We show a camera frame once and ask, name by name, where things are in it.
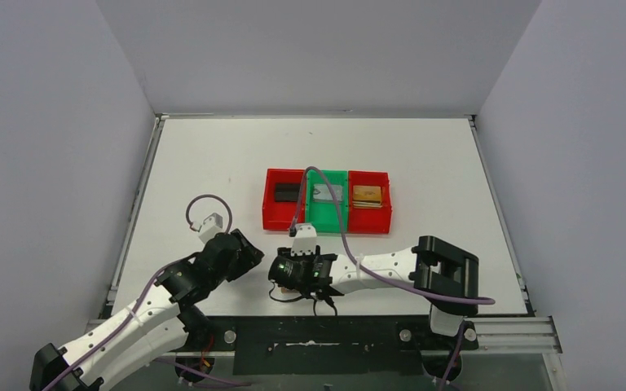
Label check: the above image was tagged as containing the aluminium frame rail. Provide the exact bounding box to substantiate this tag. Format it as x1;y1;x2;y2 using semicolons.
75;317;562;358

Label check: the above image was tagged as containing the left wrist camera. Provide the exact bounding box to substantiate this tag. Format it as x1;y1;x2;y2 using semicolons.
191;213;223;244

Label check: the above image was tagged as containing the silver card stack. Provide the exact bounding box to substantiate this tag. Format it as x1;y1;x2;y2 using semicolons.
311;183;344;203

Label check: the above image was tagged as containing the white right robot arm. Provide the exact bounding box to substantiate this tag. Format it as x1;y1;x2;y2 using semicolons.
267;235;494;337

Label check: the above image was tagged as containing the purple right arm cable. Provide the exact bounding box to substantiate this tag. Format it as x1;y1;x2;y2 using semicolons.
289;165;496;391

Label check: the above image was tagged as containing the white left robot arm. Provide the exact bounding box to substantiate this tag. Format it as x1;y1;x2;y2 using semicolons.
29;230;264;390

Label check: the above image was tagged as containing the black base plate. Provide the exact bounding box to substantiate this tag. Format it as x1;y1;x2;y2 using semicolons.
161;315;479;381

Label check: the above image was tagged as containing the black card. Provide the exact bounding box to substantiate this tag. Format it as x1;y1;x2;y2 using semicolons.
273;182;301;203

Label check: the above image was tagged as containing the gold card stack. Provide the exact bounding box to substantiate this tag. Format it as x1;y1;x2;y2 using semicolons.
351;185;383;209

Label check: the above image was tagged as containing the green plastic bin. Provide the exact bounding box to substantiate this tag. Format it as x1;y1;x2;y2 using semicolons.
305;170;350;233

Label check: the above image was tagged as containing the tan leather card holder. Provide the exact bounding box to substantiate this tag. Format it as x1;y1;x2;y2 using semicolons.
280;287;302;300

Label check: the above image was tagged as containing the red bin with gold cards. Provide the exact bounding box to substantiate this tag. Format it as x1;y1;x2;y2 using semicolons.
347;170;392;235

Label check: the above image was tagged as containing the red bin with black card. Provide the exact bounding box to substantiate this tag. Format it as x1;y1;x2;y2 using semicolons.
262;168;304;231

